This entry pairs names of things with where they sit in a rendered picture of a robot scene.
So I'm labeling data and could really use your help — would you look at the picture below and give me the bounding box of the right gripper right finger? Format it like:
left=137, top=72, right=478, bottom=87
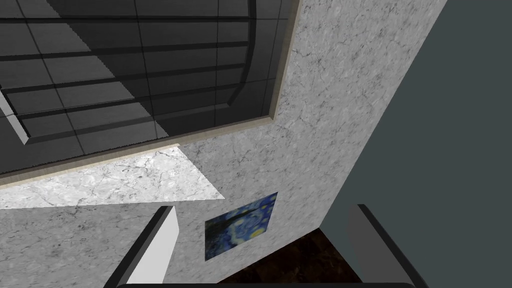
left=347, top=203, right=431, bottom=288

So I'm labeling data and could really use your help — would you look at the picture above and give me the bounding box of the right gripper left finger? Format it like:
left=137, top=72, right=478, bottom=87
left=103, top=205, right=180, bottom=288

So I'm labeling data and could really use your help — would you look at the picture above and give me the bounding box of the dark glass window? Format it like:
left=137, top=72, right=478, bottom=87
left=0, top=0, right=302, bottom=188

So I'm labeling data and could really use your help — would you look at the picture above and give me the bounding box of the blue swirl wall painting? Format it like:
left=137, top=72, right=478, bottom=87
left=204, top=191, right=279, bottom=263

